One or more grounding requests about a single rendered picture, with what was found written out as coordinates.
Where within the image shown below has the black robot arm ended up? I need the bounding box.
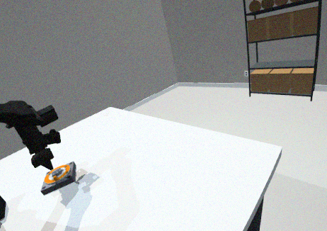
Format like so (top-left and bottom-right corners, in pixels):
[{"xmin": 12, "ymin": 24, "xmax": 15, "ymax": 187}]
[{"xmin": 0, "ymin": 101, "xmax": 61, "ymax": 148}]

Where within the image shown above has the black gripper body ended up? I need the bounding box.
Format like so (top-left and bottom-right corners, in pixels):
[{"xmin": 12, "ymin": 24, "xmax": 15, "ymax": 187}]
[{"xmin": 21, "ymin": 130, "xmax": 55, "ymax": 168}]

